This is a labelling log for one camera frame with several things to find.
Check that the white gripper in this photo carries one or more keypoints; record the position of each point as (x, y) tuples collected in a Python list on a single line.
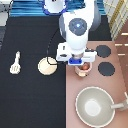
[(64, 54)]

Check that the round wooden plate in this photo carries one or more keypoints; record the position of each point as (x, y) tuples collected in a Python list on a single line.
[(47, 66)]

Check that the small terracotta pot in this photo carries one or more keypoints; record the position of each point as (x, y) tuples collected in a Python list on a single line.
[(83, 70)]

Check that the wooden spatula tool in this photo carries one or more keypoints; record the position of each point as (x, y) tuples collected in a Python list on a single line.
[(15, 67)]

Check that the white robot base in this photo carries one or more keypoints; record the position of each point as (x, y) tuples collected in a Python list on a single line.
[(54, 6)]

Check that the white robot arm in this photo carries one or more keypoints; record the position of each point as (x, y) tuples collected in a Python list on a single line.
[(74, 28)]

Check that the black burner rear right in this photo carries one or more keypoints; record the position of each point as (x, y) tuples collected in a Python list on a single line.
[(103, 51)]

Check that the black burner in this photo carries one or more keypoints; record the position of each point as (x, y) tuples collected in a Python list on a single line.
[(106, 69), (103, 51)]

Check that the black burner front right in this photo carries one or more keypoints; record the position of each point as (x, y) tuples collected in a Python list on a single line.
[(106, 69)]

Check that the pink stove board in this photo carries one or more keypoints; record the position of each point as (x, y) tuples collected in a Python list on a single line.
[(114, 84)]

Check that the large grey pan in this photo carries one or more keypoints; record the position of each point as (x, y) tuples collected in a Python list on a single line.
[(96, 108)]

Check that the blue striped cloth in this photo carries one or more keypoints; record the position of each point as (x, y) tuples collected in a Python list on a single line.
[(22, 8)]

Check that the wooden slatted furniture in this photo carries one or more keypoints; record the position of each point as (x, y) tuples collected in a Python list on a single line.
[(117, 14)]

